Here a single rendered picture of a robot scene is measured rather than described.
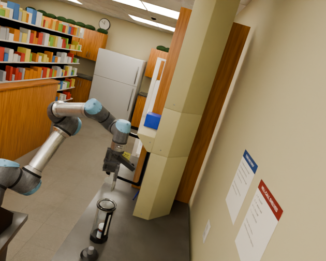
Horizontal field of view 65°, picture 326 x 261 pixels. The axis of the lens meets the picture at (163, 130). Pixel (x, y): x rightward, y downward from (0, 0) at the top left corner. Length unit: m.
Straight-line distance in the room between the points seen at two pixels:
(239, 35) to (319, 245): 1.50
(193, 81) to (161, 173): 0.61
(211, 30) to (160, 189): 1.02
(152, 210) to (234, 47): 1.24
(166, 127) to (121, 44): 5.86
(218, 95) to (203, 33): 0.55
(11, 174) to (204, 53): 1.23
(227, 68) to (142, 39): 5.43
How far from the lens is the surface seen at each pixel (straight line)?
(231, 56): 1.90
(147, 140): 1.58
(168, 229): 1.81
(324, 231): 0.67
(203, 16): 1.53
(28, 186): 1.60
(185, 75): 1.50
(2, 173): 1.53
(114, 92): 6.66
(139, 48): 7.18
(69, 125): 1.62
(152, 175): 1.66
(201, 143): 1.96
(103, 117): 1.28
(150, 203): 1.76
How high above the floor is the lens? 1.98
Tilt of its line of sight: 15 degrees down
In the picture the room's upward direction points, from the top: 17 degrees clockwise
